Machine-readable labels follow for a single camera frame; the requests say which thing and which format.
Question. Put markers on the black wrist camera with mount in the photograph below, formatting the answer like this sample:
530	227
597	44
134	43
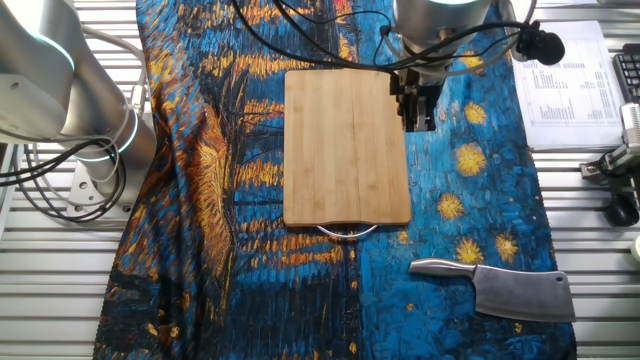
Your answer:
541	47

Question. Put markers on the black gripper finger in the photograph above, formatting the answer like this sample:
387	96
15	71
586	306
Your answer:
425	117
409	108

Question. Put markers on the blue starry painting tablecloth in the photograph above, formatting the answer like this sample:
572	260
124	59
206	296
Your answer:
200	250

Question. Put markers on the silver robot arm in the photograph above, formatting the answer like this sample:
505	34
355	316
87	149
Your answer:
50	100

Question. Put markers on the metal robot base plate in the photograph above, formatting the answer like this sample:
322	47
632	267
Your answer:
80	190

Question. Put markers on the metal camera stand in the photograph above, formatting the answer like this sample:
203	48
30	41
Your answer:
617	159

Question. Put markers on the white round object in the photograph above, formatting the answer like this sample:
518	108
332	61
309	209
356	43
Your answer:
636	249

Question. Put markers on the bamboo cutting board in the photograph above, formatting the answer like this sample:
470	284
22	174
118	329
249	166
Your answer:
345	150

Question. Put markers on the black computer keyboard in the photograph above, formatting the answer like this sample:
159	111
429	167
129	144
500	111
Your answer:
629	70

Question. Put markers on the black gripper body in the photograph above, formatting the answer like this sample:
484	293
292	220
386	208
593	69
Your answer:
417	85

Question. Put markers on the steel cleaver knife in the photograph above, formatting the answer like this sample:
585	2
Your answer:
525	295

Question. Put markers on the black computer mouse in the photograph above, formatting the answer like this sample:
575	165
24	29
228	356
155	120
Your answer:
621	211

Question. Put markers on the printed white paper sheet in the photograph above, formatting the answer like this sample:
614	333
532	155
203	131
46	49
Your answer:
570	110

